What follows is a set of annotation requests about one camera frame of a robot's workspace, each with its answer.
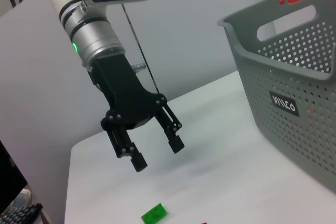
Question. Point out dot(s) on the black monitor screen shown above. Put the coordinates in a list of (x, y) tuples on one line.
[(8, 176)]

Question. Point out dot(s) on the green rectangular block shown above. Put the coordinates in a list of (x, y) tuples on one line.
[(155, 213)]

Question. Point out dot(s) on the black ridged background object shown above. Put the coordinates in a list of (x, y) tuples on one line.
[(18, 214)]

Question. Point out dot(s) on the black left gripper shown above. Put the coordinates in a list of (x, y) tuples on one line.
[(123, 98)]

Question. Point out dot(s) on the pale rounded background object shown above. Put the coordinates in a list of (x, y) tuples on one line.
[(22, 197)]

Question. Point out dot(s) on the grey perforated plastic storage bin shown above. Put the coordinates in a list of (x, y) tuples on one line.
[(288, 142)]

